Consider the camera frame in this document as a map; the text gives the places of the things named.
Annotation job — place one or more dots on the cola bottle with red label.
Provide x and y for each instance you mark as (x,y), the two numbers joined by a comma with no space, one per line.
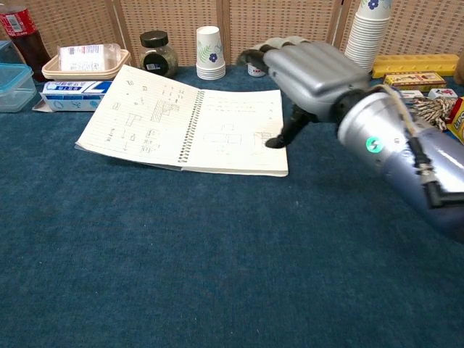
(25,34)

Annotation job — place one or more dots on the beige plastic tray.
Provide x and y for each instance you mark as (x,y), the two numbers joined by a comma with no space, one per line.
(90,70)

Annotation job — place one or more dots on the yellow red card box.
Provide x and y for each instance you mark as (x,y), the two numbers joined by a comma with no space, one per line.
(415,81)

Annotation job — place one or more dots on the small white jar grey lid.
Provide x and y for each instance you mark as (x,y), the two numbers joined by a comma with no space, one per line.
(256,71)

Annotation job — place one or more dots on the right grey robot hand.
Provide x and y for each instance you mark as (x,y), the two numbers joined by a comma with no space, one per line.
(315,78)

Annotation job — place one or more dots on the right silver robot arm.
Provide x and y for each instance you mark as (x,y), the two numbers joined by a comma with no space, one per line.
(406,156)

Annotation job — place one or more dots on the short stack of floral paper cups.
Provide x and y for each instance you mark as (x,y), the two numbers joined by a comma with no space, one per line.
(210,54)

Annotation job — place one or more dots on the woven folding screen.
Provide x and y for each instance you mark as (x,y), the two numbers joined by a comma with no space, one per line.
(275,21)

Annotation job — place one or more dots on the glass jar with black lid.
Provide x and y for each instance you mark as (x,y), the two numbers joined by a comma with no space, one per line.
(158,58)

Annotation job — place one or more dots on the blue carpet mat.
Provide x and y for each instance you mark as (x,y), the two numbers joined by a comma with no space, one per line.
(181,253)

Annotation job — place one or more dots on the yellow plastic block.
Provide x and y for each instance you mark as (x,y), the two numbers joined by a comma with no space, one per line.
(417,64)

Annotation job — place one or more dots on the tall stack of floral paper cups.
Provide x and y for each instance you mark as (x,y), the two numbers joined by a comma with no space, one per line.
(366,40)

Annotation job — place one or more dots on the yellow blue box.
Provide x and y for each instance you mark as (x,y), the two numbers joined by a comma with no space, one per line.
(457,121)

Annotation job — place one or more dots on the white spiral notebook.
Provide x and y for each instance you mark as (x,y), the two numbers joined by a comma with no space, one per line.
(203,127)

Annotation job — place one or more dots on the white plastic packet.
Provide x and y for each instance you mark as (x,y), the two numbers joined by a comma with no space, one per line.
(88,56)

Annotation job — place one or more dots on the blue white toothpaste box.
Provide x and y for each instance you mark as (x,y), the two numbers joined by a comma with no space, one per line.
(72,97)

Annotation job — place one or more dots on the clear blue plastic container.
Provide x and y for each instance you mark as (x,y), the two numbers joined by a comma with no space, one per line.
(12,88)

